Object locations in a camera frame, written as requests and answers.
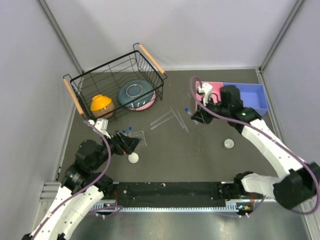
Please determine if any blue ceramic plate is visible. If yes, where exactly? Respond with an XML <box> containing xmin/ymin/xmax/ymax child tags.
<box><xmin>117</xmin><ymin>79</ymin><xmax>154</xmax><ymax>107</ymax></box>

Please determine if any black wire dish basket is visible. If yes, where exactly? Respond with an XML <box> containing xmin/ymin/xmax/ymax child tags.
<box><xmin>63</xmin><ymin>42</ymin><xmax>168</xmax><ymax>121</ymax></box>

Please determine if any small white cup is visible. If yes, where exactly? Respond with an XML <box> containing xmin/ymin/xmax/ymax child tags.
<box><xmin>223</xmin><ymin>139</ymin><xmax>235</xmax><ymax>149</ymax></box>

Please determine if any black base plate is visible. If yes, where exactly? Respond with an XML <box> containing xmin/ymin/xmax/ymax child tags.
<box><xmin>84</xmin><ymin>181</ymin><xmax>251</xmax><ymax>208</ymax></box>

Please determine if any blue plastic bin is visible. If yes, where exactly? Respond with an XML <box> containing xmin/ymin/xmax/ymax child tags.
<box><xmin>223</xmin><ymin>82</ymin><xmax>269</xmax><ymax>117</ymax></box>

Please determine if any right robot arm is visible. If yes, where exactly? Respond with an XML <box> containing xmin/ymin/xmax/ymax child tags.
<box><xmin>190</xmin><ymin>83</ymin><xmax>320</xmax><ymax>214</ymax></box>

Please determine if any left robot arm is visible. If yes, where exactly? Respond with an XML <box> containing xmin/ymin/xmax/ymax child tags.
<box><xmin>23</xmin><ymin>132</ymin><xmax>140</xmax><ymax>240</ymax></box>

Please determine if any yellow and brown bowl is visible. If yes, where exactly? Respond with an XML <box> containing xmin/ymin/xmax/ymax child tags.
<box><xmin>90</xmin><ymin>94</ymin><xmax>116</xmax><ymax>119</ymax></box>

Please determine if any clear test tube rack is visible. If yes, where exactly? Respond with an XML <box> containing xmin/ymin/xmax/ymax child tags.
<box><xmin>130</xmin><ymin>130</ymin><xmax>147</xmax><ymax>148</ymax></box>

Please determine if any pink ceramic plate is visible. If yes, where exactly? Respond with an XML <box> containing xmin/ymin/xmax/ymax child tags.
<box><xmin>125</xmin><ymin>91</ymin><xmax>156</xmax><ymax>111</ymax></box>

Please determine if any grey slotted cable duct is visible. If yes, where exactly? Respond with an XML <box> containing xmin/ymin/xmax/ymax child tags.
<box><xmin>90</xmin><ymin>202</ymin><xmax>253</xmax><ymax>213</ymax></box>

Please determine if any clear pipette long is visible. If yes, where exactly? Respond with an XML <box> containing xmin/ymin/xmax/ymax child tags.
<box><xmin>150</xmin><ymin>111</ymin><xmax>172</xmax><ymax>126</ymax></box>

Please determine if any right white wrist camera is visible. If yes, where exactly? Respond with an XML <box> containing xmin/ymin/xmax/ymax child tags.
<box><xmin>196</xmin><ymin>82</ymin><xmax>213</xmax><ymax>107</ymax></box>

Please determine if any pink plastic bin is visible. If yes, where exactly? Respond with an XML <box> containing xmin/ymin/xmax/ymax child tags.
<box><xmin>195</xmin><ymin>81</ymin><xmax>223</xmax><ymax>103</ymax></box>

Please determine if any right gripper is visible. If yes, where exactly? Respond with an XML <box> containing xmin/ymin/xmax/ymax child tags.
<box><xmin>191</xmin><ymin>95</ymin><xmax>231</xmax><ymax>125</ymax></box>

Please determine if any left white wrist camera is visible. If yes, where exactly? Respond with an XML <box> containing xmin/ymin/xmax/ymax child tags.
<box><xmin>88</xmin><ymin>118</ymin><xmax>112</xmax><ymax>139</ymax></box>

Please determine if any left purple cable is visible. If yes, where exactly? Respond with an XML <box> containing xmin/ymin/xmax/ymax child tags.
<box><xmin>29</xmin><ymin>119</ymin><xmax>124</xmax><ymax>240</ymax></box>

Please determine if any white round lid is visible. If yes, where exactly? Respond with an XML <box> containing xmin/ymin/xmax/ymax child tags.
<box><xmin>128</xmin><ymin>152</ymin><xmax>139</xmax><ymax>164</ymax></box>

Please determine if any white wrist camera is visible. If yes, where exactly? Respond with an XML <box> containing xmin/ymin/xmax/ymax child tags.
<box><xmin>196</xmin><ymin>82</ymin><xmax>213</xmax><ymax>107</ymax></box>
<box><xmin>88</xmin><ymin>118</ymin><xmax>112</xmax><ymax>139</ymax></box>

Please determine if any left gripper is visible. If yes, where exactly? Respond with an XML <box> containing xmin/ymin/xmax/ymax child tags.
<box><xmin>91</xmin><ymin>129</ymin><xmax>142</xmax><ymax>171</ymax></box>

